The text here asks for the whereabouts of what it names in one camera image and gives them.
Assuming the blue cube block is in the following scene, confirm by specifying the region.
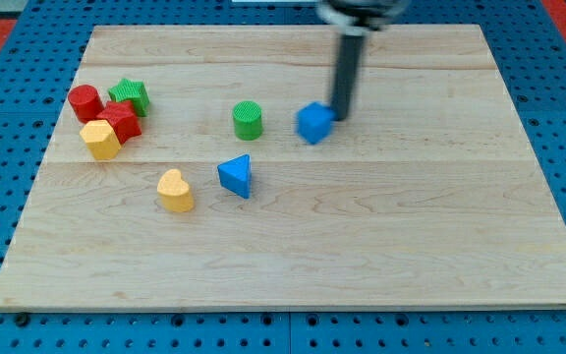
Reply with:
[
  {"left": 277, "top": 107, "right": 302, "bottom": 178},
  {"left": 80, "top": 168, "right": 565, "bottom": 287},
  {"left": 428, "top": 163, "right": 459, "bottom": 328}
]
[{"left": 297, "top": 101, "right": 335, "bottom": 145}]

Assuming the green star block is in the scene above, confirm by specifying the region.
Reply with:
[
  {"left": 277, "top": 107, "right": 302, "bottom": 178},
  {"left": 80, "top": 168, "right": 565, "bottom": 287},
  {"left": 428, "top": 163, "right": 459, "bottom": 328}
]
[{"left": 108, "top": 78, "right": 150, "bottom": 117}]

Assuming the red star block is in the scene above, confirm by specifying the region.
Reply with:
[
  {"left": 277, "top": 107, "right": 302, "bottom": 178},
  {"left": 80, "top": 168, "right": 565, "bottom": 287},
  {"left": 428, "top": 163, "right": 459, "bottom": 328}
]
[{"left": 96, "top": 100, "right": 142, "bottom": 145}]

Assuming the blue triangle block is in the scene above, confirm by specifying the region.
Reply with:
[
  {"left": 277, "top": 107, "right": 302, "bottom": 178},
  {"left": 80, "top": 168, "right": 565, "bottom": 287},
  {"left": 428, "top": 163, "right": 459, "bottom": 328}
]
[{"left": 217, "top": 154, "right": 252, "bottom": 199}]

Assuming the green cylinder block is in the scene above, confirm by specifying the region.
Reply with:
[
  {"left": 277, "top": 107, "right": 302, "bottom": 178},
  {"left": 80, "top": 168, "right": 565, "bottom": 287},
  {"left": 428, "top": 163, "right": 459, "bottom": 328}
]
[{"left": 232, "top": 100, "right": 263, "bottom": 141}]

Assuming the wooden board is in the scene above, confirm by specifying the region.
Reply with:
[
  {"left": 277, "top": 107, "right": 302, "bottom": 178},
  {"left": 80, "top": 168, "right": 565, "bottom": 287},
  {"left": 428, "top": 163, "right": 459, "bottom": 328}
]
[{"left": 0, "top": 25, "right": 566, "bottom": 313}]

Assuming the yellow heart block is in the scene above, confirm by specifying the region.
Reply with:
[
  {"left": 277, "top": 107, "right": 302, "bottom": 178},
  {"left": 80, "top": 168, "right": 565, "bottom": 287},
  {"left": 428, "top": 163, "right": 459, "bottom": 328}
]
[{"left": 157, "top": 169, "right": 195, "bottom": 212}]

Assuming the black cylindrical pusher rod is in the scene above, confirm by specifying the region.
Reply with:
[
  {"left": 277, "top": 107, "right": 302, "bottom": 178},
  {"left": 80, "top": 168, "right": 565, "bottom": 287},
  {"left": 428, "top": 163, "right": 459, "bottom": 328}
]
[{"left": 330, "top": 33, "right": 366, "bottom": 121}]

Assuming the yellow hexagon block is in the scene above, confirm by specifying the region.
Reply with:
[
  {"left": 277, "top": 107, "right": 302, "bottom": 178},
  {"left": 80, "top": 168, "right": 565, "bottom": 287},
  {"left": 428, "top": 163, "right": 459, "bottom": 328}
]
[{"left": 80, "top": 120, "right": 122, "bottom": 160}]

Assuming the red cylinder block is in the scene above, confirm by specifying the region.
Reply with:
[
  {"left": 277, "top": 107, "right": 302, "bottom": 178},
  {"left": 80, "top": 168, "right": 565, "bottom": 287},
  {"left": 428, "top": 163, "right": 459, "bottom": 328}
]
[{"left": 67, "top": 85, "right": 104, "bottom": 124}]

